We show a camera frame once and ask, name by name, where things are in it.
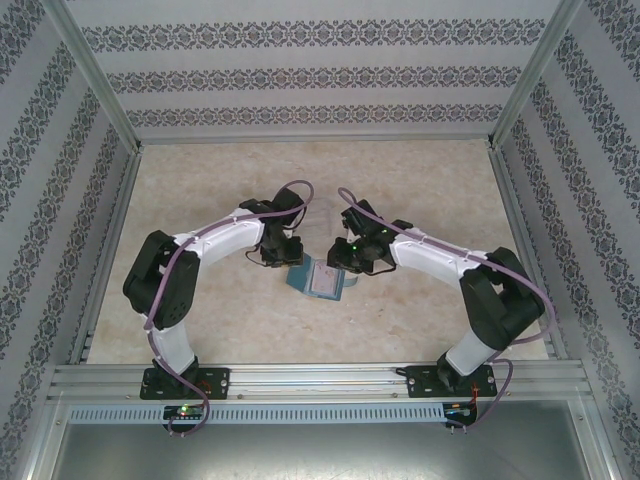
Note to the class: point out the teal card holder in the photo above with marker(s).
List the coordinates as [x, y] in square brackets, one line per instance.
[300, 280]

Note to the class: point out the white card with pink blossoms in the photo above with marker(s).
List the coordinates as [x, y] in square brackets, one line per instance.
[325, 280]

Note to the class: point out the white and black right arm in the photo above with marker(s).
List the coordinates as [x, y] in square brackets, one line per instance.
[430, 250]

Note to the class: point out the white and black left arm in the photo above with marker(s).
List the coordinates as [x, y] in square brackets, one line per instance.
[230, 240]

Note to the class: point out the grey metal sheet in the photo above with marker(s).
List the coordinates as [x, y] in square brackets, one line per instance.
[320, 455]

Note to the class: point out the aluminium mounting rail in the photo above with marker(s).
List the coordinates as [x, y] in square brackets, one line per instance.
[310, 382]

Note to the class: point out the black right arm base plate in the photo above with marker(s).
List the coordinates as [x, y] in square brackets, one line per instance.
[422, 382]

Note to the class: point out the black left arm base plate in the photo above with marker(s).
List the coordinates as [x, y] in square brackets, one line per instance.
[215, 382]

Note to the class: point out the aluminium side rail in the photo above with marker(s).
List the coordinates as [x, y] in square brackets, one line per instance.
[107, 250]
[525, 250]

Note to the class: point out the aluminium corner post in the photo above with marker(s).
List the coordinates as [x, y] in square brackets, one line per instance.
[537, 75]
[95, 75]

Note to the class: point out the aluminium frame leg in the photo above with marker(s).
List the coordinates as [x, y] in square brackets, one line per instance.
[600, 440]
[42, 440]

